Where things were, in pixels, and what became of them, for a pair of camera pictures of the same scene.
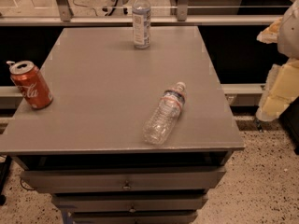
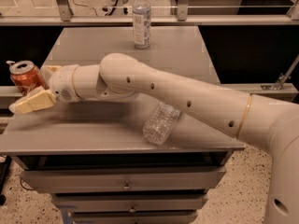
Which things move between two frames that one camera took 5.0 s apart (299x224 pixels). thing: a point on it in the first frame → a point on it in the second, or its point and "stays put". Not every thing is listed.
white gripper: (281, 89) → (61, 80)
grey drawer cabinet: (88, 147) stays put
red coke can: (30, 80) stays put
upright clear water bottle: (141, 20) stays put
